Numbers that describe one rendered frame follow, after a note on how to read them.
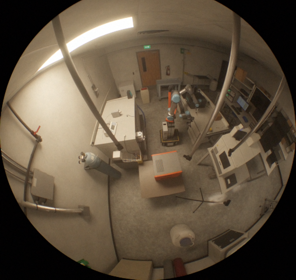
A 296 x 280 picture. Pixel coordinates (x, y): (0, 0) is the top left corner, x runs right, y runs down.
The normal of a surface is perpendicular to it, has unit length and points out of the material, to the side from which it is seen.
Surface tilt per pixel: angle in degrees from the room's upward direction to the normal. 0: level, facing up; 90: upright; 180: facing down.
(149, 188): 0
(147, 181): 0
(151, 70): 90
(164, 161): 0
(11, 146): 90
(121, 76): 90
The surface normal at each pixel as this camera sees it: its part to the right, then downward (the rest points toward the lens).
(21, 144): 0.99, -0.16
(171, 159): -0.12, -0.59
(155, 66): 0.11, 0.79
